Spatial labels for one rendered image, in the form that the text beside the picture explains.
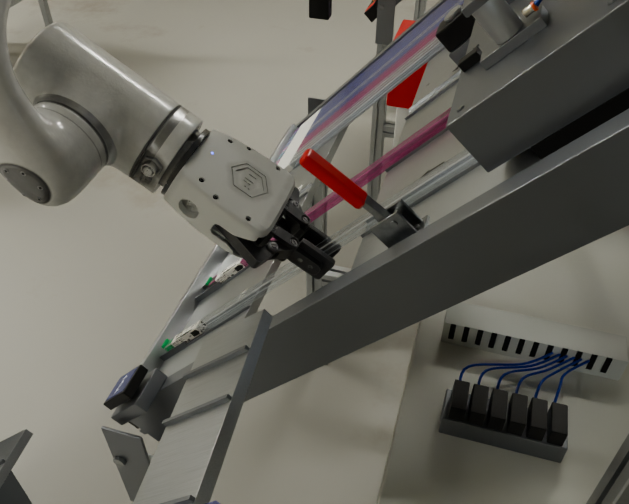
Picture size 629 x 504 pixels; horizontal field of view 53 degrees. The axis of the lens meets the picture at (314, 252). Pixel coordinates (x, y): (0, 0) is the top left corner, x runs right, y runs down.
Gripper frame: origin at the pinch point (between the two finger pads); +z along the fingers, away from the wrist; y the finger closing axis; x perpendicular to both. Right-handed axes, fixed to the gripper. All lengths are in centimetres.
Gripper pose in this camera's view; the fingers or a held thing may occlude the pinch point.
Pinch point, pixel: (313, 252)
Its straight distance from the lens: 63.1
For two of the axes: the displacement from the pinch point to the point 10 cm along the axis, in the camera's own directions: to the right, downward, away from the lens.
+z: 8.1, 5.6, 1.8
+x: -5.2, 5.2, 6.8
